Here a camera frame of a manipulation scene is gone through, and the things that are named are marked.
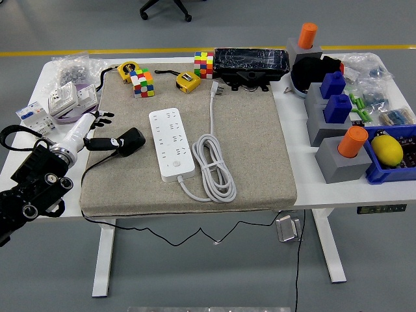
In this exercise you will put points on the white circuit breaker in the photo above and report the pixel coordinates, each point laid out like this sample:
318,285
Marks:
32,115

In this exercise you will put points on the colourful puzzle cube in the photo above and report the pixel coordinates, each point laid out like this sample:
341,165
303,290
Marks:
143,84

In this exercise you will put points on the blue square peg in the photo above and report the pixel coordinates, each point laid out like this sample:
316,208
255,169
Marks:
338,110
333,85

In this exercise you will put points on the grey-brown mat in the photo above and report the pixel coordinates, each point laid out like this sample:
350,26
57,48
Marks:
253,146

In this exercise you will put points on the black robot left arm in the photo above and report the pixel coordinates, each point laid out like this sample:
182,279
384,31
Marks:
32,169

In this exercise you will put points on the white wall switch panel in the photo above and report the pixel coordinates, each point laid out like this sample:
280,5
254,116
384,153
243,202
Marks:
63,99

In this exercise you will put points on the small clear bag blue parts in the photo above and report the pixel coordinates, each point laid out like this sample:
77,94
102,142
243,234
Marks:
373,97

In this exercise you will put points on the blue plastic bin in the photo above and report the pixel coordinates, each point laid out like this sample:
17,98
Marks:
386,175

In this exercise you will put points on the grey block with square hole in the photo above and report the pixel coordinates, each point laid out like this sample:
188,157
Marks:
313,96
325,130

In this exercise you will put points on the black cracked case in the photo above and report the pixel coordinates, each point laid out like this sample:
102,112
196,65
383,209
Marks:
250,60

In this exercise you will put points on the table control panel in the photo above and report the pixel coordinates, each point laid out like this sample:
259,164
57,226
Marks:
382,209

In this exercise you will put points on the green plastic connector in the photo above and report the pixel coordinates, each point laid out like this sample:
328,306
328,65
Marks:
362,115
357,102

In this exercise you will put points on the black plug adapter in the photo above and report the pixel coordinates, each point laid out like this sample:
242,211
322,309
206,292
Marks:
133,139

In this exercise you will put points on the white blue round base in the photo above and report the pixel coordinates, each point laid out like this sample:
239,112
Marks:
297,91

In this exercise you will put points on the clear bag of resistors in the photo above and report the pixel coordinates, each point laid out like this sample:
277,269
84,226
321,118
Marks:
396,116

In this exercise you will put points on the grey block with round hole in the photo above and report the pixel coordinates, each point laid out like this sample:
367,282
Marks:
294,48
341,169

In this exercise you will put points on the black office chair base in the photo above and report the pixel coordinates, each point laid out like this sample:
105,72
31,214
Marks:
144,13

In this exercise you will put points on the metal block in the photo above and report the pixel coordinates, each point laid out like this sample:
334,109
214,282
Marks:
287,229

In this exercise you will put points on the tall colourful cube tower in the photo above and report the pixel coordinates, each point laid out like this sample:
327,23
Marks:
203,65

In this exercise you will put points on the orange cylinder peg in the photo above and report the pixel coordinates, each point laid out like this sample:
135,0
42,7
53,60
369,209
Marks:
307,35
352,141

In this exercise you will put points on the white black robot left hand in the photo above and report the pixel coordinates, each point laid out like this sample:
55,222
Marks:
76,133

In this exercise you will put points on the white table leg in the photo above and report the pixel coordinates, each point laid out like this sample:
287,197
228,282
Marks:
328,247
104,260

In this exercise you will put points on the black cap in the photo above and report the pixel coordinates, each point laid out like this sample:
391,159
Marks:
308,71

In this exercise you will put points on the large clear bag blue parts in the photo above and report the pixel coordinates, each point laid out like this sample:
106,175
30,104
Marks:
377,70

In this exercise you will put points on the white socket box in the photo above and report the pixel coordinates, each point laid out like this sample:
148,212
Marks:
86,96

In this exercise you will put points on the white power strip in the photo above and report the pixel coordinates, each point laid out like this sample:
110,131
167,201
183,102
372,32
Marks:
169,146

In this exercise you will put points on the yellow lemon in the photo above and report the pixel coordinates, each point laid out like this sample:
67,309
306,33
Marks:
386,151

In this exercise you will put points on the clear bag of metal nuts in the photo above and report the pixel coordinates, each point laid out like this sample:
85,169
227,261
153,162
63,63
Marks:
73,73

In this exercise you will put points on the purple tape roll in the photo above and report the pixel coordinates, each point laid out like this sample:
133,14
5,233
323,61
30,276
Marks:
65,119

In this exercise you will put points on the dark circuit board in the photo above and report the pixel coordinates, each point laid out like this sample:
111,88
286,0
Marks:
410,152

